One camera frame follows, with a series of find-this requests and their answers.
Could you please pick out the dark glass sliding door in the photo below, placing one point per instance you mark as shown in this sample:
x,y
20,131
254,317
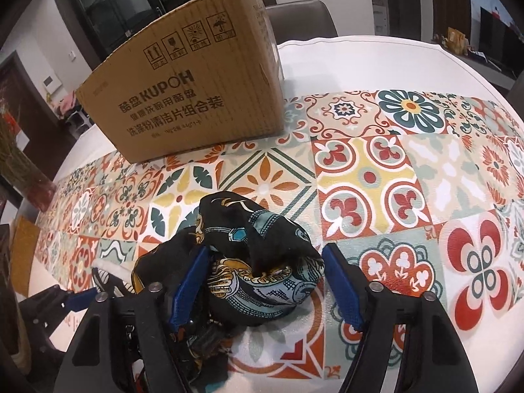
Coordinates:
x,y
106,8

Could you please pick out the yellow paper bag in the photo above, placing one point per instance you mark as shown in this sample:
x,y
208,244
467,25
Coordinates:
x,y
456,41

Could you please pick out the black television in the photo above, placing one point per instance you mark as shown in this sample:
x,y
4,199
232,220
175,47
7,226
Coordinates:
x,y
499,32

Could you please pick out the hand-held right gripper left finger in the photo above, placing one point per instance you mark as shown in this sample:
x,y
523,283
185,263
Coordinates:
x,y
188,290

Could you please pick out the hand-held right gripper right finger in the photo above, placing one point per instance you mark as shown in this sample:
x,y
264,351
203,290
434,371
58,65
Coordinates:
x,y
342,286

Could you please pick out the brown cardboard box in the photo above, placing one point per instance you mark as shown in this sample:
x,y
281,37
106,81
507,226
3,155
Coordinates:
x,y
184,90

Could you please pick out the grey dining chair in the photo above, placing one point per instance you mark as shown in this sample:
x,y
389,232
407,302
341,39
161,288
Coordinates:
x,y
303,20

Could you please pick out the black patterned silk scarf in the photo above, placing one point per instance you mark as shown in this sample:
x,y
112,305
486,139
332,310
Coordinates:
x,y
254,254

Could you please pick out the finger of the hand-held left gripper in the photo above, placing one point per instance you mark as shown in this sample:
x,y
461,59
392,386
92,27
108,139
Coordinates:
x,y
82,299
45,331

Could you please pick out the glass vase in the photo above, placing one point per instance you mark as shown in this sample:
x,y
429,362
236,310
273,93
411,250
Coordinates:
x,y
32,180

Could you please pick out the shoe rack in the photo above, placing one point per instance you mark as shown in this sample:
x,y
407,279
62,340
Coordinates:
x,y
73,114

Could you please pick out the black white patterned cloth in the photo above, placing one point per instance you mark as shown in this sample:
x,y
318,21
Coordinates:
x,y
112,284

